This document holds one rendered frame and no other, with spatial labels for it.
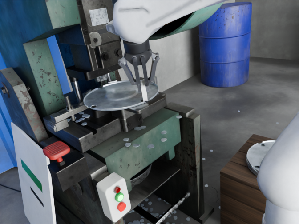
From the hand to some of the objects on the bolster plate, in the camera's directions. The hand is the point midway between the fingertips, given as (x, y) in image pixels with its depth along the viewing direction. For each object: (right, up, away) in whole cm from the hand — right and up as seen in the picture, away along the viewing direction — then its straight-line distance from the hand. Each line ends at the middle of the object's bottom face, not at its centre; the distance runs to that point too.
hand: (143, 90), depth 85 cm
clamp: (-29, -11, +13) cm, 33 cm away
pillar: (-27, -3, +21) cm, 35 cm away
